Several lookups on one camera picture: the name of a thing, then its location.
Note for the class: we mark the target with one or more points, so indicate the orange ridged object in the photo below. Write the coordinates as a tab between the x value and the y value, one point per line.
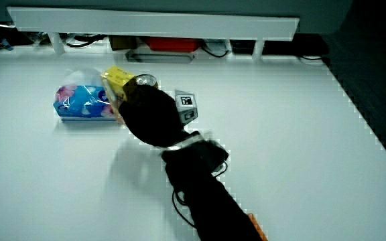
258	229

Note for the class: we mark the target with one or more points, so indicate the person's right hand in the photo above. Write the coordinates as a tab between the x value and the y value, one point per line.
152	117

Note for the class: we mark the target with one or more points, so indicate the yellow ice redtea carton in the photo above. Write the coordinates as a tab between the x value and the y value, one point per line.
117	80

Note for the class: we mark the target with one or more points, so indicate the red box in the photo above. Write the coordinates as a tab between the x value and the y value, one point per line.
171	44

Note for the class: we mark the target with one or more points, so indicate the white raised shelf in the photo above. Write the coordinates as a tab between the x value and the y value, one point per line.
152	24

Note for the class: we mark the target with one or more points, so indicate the grey flat tray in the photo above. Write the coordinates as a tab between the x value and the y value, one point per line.
159	57

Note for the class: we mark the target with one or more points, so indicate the brown cardboard box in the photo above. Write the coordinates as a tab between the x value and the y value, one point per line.
122	42

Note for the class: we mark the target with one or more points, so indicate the silver-topped drink can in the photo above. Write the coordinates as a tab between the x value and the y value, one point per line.
146	80

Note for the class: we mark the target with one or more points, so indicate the blue floral tissue pack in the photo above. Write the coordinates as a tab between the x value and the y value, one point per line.
79	102

